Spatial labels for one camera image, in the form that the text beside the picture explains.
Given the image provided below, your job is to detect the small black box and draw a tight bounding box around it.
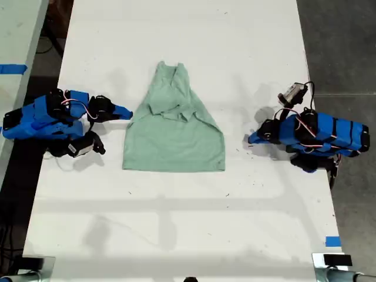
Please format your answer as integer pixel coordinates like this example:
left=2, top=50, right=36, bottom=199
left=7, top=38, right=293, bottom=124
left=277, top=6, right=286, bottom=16
left=19, top=257, right=45, bottom=270
left=323, top=254, right=353, bottom=267

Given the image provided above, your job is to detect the pale green T-shirt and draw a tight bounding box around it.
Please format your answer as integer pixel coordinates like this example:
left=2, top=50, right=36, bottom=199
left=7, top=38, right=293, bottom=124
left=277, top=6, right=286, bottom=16
left=122, top=61, right=226, bottom=173

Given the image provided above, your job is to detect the white mounting plate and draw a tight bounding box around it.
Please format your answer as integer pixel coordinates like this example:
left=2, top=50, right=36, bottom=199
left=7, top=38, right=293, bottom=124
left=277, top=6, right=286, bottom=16
left=311, top=252, right=350, bottom=270

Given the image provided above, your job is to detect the black floor cable loop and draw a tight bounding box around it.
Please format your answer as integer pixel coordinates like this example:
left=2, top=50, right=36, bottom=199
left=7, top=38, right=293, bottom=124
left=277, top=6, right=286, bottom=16
left=35, top=29, right=66, bottom=55

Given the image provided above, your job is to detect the grey black camera box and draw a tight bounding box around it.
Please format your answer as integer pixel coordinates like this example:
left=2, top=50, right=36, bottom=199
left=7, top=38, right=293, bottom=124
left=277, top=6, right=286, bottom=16
left=277, top=82, right=308, bottom=105

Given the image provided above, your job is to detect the long blue tape strip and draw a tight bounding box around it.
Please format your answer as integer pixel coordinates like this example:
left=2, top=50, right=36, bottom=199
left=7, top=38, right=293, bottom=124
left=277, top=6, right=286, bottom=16
left=0, top=63, right=28, bottom=75

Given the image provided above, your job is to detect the pale side table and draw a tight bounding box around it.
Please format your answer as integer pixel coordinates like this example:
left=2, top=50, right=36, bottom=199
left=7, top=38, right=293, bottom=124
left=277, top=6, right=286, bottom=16
left=0, top=0, right=51, bottom=180

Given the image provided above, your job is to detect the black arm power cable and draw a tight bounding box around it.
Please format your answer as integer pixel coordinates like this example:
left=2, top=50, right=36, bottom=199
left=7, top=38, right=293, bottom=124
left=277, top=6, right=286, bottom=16
left=328, top=157, right=342, bottom=189

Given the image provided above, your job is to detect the grey metal clamp tube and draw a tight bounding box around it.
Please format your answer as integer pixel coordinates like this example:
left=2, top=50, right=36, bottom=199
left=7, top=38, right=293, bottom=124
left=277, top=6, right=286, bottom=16
left=315, top=266, right=376, bottom=282
left=0, top=270, right=48, bottom=282

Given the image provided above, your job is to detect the black camera box with label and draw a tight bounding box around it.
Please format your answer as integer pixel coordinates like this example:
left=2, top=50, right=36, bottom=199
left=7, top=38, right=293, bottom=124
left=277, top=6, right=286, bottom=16
left=67, top=137, right=95, bottom=159

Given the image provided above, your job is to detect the short black camera stalk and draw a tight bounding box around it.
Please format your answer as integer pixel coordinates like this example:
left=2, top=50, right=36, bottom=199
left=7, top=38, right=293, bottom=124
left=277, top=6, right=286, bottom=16
left=274, top=102, right=297, bottom=120
left=88, top=130, right=106, bottom=156

